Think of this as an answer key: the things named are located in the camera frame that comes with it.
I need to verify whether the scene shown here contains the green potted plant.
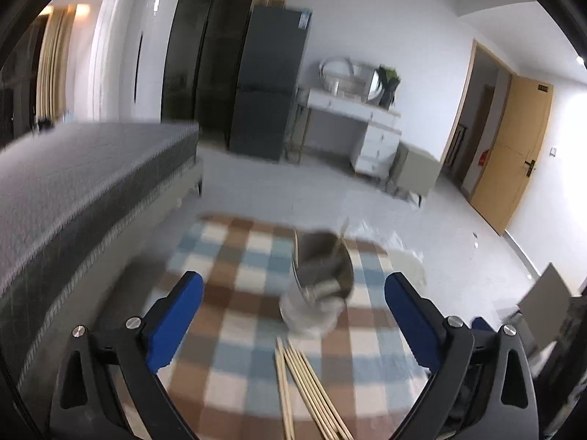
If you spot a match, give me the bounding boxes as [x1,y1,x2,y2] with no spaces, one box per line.
[378,66,402,111]

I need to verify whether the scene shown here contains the checkered blue brown rug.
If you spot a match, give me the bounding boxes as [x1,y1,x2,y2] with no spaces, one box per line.
[124,213,441,440]

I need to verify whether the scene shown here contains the dark grey refrigerator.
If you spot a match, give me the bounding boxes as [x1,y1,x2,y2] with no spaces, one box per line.
[229,5,313,162]

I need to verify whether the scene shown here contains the black glass wardrobe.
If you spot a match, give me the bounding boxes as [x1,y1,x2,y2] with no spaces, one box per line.
[160,0,266,152]

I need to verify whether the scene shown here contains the grey quilted mattress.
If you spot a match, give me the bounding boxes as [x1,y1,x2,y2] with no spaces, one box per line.
[0,119,200,312]

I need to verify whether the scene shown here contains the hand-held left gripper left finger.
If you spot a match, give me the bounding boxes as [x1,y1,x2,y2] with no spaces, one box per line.
[48,270,205,440]

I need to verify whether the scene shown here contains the round vanity mirror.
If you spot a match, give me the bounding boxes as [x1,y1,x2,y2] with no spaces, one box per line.
[366,66,384,102]

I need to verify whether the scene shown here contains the white plastic cup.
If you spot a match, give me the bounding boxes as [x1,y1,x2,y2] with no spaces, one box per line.
[279,228,355,337]

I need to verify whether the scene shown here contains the beige upholstered stool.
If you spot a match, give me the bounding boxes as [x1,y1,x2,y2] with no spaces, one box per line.
[389,143,443,205]

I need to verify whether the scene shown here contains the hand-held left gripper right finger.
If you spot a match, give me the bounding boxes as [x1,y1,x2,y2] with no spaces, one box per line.
[384,271,539,440]

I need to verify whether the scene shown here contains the grey flat board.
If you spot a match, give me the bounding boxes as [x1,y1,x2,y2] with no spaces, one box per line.
[517,263,573,355]

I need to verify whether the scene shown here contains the beige curtain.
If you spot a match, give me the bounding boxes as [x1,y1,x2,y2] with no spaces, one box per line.
[36,7,78,116]

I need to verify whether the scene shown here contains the wooden door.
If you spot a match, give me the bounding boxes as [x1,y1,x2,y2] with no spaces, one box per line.
[470,73,554,235]

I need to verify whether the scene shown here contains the white vanity desk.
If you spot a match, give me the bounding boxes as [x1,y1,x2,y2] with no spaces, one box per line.
[293,86,403,177]

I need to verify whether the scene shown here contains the wooden chopstick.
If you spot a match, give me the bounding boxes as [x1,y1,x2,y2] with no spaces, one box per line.
[293,348,344,440]
[274,337,295,440]
[298,352,355,440]
[283,346,324,440]
[288,346,333,440]

